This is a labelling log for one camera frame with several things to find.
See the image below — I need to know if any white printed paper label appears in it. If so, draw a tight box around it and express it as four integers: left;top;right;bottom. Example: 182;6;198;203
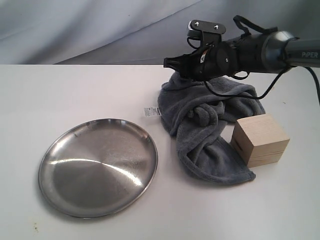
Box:
143;106;161;118

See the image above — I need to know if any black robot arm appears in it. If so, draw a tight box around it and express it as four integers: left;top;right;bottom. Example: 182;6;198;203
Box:
163;15;320;81

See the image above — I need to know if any grey fleece towel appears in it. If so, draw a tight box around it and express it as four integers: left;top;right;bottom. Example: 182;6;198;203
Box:
157;72;265;185

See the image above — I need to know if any black camera cable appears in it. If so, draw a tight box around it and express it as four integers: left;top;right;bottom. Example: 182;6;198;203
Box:
186;36;320;105

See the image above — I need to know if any white backdrop sheet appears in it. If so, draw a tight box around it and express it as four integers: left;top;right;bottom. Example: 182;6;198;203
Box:
0;0;320;65

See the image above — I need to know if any light wooden cube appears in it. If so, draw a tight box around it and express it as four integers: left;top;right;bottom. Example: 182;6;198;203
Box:
230;113;290;168

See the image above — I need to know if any round stainless steel plate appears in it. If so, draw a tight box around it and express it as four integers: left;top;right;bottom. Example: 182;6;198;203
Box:
37;118;159;219

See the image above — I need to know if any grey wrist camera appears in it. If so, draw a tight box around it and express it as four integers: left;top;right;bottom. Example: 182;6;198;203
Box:
186;19;226;50

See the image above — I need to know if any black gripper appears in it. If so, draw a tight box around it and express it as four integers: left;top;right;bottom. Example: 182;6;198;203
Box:
163;42;238;81

